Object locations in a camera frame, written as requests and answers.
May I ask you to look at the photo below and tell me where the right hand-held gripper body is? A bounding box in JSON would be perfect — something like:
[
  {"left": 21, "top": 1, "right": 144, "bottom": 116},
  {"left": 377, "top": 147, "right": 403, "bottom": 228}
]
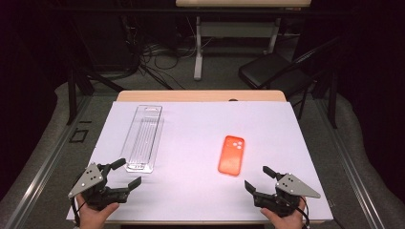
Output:
[{"left": 252, "top": 173, "right": 322, "bottom": 219}]

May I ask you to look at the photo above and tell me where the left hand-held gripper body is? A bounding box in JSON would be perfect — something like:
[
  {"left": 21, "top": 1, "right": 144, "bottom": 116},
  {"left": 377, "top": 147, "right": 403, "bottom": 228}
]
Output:
[{"left": 67, "top": 162, "right": 131, "bottom": 212}]

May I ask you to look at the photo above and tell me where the clear plastic tray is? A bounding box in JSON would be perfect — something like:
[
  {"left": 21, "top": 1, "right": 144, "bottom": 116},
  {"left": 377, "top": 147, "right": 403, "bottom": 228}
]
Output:
[{"left": 120, "top": 104, "right": 165, "bottom": 175}]

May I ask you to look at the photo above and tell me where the orange phone case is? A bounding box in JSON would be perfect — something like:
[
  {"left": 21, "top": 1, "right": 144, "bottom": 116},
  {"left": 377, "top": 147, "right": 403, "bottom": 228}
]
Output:
[{"left": 217, "top": 135, "right": 245, "bottom": 177}]

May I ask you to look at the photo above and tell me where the person's right hand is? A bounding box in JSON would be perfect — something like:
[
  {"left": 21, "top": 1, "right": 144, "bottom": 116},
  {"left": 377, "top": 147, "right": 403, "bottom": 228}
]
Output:
[{"left": 260, "top": 196, "right": 308, "bottom": 229}]

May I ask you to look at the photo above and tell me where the person's left hand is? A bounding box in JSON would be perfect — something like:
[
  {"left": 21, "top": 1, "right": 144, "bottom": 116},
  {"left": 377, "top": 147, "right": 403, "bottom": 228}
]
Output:
[{"left": 75, "top": 194, "right": 120, "bottom": 229}]

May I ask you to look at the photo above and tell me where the white board mat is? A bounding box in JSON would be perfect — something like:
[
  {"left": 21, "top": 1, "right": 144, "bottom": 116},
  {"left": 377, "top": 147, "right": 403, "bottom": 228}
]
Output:
[{"left": 66, "top": 100, "right": 334, "bottom": 222}]

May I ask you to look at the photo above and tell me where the black metal stand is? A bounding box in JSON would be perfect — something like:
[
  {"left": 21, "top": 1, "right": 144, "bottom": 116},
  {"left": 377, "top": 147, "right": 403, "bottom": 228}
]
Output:
[
  {"left": 313, "top": 70, "right": 339, "bottom": 130},
  {"left": 65, "top": 61, "right": 127, "bottom": 126}
]

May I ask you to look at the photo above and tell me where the black folding chair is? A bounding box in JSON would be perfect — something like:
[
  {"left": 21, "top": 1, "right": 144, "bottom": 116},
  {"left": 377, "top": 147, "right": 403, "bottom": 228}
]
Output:
[{"left": 238, "top": 36, "right": 340, "bottom": 120}]

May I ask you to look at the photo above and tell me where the white-legged desk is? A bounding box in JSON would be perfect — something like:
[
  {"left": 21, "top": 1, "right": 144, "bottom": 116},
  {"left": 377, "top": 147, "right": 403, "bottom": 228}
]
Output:
[{"left": 175, "top": 0, "right": 312, "bottom": 81}]

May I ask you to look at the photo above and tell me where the black horizontal bar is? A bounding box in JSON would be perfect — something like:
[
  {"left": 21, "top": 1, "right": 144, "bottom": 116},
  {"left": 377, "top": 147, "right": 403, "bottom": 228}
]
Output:
[{"left": 52, "top": 7, "right": 352, "bottom": 17}]

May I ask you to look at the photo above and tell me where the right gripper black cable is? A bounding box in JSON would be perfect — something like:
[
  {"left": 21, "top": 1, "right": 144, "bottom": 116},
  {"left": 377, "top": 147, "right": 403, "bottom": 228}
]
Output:
[{"left": 286, "top": 196, "right": 311, "bottom": 229}]

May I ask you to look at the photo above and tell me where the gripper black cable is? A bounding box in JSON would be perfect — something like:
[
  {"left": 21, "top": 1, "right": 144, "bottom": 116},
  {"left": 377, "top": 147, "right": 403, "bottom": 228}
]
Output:
[
  {"left": 286, "top": 196, "right": 311, "bottom": 229},
  {"left": 71, "top": 196, "right": 87, "bottom": 226}
]

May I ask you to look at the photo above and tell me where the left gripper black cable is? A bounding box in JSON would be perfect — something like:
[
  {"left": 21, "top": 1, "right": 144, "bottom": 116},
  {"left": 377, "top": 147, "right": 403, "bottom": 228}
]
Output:
[{"left": 71, "top": 196, "right": 87, "bottom": 226}]

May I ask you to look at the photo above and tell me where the aluminium floor rail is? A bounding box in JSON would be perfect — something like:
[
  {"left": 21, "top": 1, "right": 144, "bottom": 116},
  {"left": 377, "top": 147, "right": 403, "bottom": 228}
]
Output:
[
  {"left": 313, "top": 98, "right": 387, "bottom": 229},
  {"left": 3, "top": 94, "right": 94, "bottom": 229}
]

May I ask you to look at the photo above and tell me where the tangle of floor cables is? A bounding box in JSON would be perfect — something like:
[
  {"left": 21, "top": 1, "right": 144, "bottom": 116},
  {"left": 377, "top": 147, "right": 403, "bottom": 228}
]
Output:
[{"left": 120, "top": 15, "right": 208, "bottom": 91}]

